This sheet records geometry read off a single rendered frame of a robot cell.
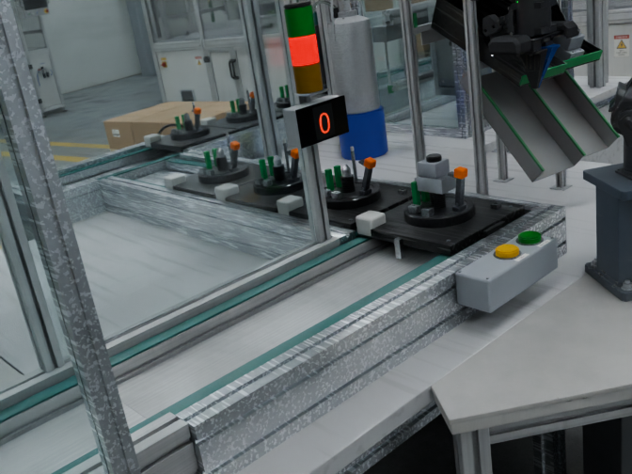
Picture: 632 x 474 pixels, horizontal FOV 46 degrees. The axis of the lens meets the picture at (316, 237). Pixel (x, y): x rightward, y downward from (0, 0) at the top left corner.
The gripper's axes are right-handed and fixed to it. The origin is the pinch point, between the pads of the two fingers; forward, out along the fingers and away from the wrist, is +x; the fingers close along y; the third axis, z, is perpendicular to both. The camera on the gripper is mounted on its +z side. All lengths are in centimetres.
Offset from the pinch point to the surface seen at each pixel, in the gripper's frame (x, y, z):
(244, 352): 34, 57, 18
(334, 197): 27, 11, 43
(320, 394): 36, 56, 1
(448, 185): 21.9, 5.2, 16.4
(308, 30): -10.9, 24.7, 29.4
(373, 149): 37, -52, 92
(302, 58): -6.2, 26.1, 30.2
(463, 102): 28, -81, 77
